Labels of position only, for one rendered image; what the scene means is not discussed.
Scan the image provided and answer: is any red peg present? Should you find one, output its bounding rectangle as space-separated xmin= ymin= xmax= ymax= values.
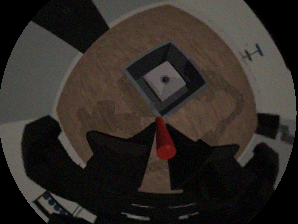
xmin=156 ymin=116 xmax=177 ymax=160

